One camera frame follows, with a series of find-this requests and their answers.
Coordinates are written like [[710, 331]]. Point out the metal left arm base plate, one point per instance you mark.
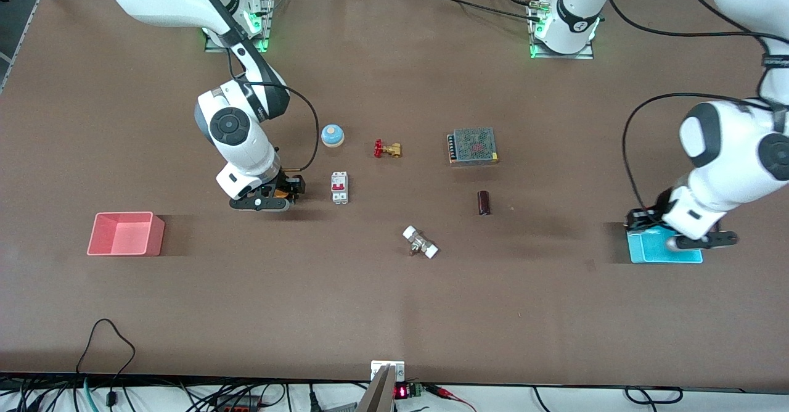
[[558, 55]]

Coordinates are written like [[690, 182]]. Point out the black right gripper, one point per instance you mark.
[[285, 185]]

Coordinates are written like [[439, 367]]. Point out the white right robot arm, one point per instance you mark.
[[237, 128]]

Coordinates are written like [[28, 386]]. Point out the dark brown cylindrical capacitor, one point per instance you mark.
[[484, 203]]

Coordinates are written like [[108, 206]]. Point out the grey metal camera bracket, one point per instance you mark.
[[385, 381]]

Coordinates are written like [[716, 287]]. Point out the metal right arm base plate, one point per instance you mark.
[[266, 26]]

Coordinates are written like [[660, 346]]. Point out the metal mesh power supply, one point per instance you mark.
[[473, 145]]

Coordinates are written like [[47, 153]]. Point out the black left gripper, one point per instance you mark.
[[649, 214]]

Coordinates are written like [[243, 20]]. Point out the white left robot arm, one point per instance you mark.
[[727, 171]]

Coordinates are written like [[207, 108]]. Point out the white capped brass fitting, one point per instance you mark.
[[420, 242]]

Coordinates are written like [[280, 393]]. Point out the white circuit breaker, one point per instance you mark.
[[339, 187]]

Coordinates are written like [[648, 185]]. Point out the yellow push button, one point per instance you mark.
[[282, 194]]

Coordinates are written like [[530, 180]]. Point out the cyan plastic box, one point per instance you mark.
[[653, 253]]

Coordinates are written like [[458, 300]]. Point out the pink plastic box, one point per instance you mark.
[[123, 234]]

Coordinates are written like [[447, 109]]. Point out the red LED display module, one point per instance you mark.
[[408, 391]]

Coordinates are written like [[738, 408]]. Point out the black power strip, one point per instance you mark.
[[237, 406]]

